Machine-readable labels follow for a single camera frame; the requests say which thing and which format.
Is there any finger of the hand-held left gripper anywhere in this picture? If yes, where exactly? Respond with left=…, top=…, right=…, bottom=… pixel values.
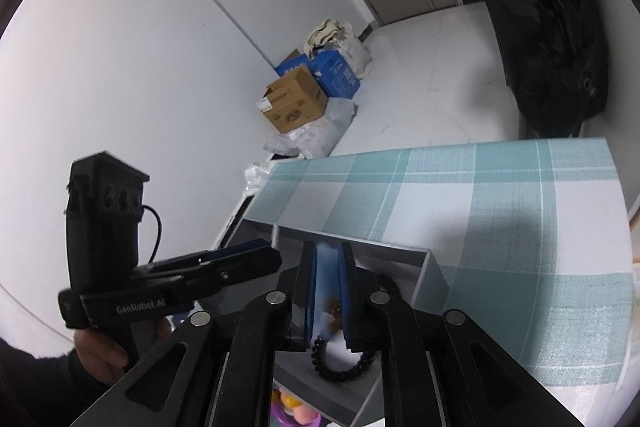
left=136, top=238, right=272, bottom=277
left=131, top=248, right=284, bottom=299

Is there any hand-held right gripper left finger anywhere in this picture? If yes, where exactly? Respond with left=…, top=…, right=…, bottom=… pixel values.
left=70, top=241, right=321, bottom=427

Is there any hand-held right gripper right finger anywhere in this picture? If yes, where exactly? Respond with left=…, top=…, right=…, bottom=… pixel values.
left=337, top=242, right=583, bottom=427

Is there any grey cardboard box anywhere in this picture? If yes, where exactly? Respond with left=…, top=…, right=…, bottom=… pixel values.
left=197, top=222, right=451, bottom=427

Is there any person's left forearm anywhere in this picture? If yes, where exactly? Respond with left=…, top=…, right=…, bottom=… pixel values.
left=0, top=337, right=116, bottom=427

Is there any person's left hand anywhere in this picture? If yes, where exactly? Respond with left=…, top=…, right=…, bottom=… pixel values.
left=72, top=328, right=130, bottom=386

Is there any black-edged board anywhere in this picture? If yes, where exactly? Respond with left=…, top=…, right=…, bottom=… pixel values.
left=220, top=194, right=263, bottom=253

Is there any clear plastic wrapping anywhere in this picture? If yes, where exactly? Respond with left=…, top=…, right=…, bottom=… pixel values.
left=262, top=99, right=358, bottom=158
left=243, top=161, right=273, bottom=195

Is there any yellow pink plastic ornament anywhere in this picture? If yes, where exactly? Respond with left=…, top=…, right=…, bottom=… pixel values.
left=280, top=389, right=321, bottom=427

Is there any brown cardboard box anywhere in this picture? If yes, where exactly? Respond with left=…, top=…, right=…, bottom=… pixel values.
left=258, top=66, right=329, bottom=135

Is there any blue cardboard box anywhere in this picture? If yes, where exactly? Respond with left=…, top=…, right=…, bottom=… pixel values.
left=275, top=48, right=362, bottom=99

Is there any white plastic bag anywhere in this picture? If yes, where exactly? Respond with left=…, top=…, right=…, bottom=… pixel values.
left=342, top=27, right=375, bottom=80

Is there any beige cloth bag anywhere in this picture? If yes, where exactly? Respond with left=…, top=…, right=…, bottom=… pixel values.
left=305, top=19, right=358, bottom=58

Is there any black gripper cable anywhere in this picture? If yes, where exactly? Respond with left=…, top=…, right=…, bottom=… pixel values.
left=141, top=205, right=163, bottom=265

